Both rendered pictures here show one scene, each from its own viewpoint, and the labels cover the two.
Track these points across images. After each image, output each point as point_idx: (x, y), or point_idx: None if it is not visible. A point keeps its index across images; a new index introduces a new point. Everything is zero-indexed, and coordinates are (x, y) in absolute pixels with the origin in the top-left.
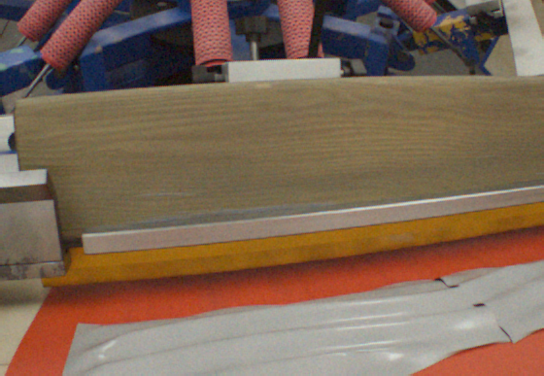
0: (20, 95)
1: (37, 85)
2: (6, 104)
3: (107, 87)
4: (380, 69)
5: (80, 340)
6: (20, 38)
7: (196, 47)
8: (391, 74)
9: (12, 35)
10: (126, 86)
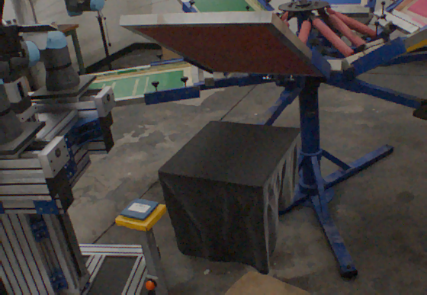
0: (257, 111)
1: (268, 108)
2: (248, 113)
3: (261, 74)
4: (340, 72)
5: None
6: (268, 86)
7: None
8: (354, 78)
9: (264, 84)
10: (267, 75)
